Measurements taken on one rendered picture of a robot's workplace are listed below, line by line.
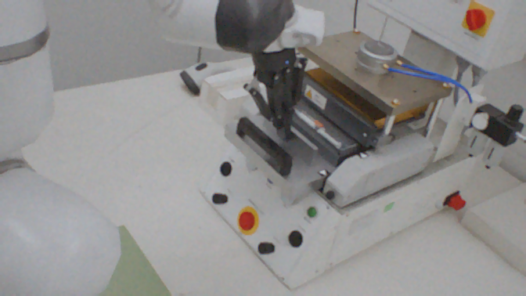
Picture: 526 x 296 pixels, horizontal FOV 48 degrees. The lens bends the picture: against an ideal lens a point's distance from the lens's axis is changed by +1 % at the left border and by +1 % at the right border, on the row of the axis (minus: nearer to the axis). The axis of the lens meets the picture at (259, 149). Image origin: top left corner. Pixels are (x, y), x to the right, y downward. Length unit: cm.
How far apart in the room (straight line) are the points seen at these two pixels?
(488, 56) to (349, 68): 26
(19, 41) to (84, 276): 21
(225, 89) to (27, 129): 107
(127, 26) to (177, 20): 185
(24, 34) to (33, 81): 4
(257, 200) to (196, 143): 33
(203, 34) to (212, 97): 74
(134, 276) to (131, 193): 35
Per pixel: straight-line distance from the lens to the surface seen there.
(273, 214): 118
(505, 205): 152
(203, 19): 82
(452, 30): 124
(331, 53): 121
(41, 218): 55
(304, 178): 108
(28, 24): 48
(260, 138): 109
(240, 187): 124
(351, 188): 108
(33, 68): 50
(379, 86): 113
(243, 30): 79
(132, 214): 127
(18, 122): 51
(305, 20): 93
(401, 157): 116
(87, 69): 271
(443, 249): 138
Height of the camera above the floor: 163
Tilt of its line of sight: 36 degrees down
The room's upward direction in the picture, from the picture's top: 11 degrees clockwise
